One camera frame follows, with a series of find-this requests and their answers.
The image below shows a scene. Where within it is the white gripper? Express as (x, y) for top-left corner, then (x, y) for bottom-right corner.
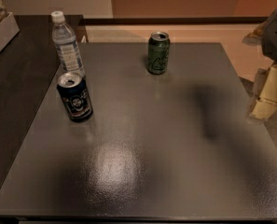
(249, 62), (277, 120)

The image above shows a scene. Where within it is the green soda can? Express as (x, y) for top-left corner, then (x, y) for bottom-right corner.
(146, 32), (170, 75)

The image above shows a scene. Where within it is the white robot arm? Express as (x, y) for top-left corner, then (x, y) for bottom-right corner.
(249, 8), (277, 121)

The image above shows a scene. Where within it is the dark blue soda can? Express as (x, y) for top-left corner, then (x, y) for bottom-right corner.
(57, 72), (93, 122)

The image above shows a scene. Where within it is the clear plastic water bottle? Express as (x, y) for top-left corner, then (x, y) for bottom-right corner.
(51, 11), (85, 77)

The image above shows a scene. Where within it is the white box at left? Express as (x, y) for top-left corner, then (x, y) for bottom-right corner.
(0, 12), (20, 52)

